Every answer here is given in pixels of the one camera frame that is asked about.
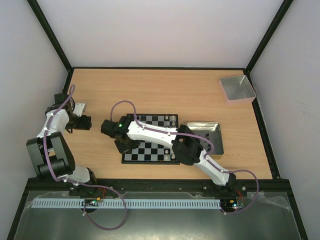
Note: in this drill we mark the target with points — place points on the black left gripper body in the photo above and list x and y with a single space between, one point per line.
84 125

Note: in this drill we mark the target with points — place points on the black frame post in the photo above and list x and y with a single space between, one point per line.
39 14
277 19

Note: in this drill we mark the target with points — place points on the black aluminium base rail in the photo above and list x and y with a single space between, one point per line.
204 187

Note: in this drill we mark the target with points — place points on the black frame post left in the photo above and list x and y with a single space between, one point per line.
39 14

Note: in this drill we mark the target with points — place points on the white chess piece row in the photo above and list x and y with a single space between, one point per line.
169 121

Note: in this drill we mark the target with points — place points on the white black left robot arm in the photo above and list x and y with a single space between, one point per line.
49 153

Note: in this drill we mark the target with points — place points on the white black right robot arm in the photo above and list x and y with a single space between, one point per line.
128 133

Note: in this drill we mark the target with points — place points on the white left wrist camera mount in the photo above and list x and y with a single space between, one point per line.
79 109

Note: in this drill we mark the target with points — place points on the white slotted cable duct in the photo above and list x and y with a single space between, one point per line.
72 203

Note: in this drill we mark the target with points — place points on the black frame post right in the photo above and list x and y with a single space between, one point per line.
277 19

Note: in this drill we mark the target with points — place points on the gold metal tin tray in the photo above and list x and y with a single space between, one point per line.
212 132

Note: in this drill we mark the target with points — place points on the black white chess board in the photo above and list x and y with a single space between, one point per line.
149 153

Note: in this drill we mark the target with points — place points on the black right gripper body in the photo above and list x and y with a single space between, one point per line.
125 146

